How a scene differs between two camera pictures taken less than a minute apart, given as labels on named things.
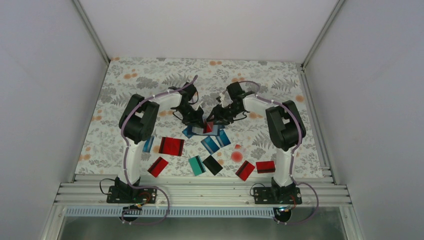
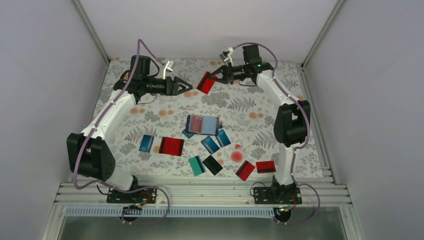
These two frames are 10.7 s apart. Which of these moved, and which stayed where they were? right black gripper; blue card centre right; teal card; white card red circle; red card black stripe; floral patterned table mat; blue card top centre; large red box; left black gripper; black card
Moved: red card black stripe; left black gripper; right black gripper
Stayed: black card; blue card top centre; blue card centre right; white card red circle; teal card; floral patterned table mat; large red box
